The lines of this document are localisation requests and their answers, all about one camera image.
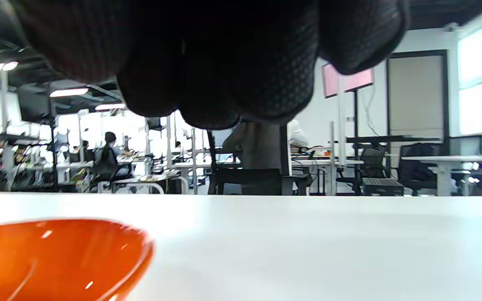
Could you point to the orange translucent plastic bowl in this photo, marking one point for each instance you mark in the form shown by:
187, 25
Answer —
57, 259

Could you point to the black hanging monitor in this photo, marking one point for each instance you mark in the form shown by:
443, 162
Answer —
36, 106

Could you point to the black mesh office chair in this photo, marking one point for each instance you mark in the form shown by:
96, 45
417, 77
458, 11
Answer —
228, 179

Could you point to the person's right hand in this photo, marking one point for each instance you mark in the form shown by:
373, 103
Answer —
224, 62

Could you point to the white desk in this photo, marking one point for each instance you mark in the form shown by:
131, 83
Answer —
446, 159

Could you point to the grey door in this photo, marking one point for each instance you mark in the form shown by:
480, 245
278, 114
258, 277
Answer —
416, 96

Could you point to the pink lit monitor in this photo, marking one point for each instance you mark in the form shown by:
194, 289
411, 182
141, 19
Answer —
349, 83

